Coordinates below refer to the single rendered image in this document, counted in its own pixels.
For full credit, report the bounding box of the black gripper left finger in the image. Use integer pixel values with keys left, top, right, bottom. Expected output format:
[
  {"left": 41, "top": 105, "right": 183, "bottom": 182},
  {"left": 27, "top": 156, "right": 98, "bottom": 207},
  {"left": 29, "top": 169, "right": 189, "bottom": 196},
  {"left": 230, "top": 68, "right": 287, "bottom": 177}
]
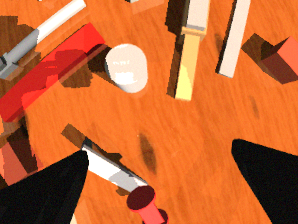
[{"left": 0, "top": 149, "right": 89, "bottom": 224}]

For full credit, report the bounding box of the white flat bar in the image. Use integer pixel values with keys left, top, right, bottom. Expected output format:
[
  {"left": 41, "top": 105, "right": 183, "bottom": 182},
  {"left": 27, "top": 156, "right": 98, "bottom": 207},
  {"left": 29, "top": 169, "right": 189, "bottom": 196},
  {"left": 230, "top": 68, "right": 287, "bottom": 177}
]
[{"left": 218, "top": 0, "right": 250, "bottom": 77}]

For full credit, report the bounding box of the red rectangular block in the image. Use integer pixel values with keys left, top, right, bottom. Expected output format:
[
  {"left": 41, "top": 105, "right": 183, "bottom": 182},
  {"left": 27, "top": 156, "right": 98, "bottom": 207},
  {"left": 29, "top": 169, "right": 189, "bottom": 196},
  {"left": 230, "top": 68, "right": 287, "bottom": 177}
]
[{"left": 0, "top": 23, "right": 105, "bottom": 121}]

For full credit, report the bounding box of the red-orange cube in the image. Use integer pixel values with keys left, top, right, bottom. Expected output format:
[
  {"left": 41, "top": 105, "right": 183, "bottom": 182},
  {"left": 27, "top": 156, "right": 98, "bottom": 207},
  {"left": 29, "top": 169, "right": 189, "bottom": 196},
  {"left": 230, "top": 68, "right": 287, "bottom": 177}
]
[
  {"left": 0, "top": 139, "right": 44, "bottom": 185},
  {"left": 261, "top": 36, "right": 298, "bottom": 85}
]

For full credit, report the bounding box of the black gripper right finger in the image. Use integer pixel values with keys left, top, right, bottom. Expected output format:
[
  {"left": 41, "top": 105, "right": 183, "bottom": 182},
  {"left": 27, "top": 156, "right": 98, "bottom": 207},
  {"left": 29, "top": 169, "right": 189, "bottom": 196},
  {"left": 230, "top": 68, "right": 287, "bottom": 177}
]
[{"left": 230, "top": 139, "right": 298, "bottom": 224}]

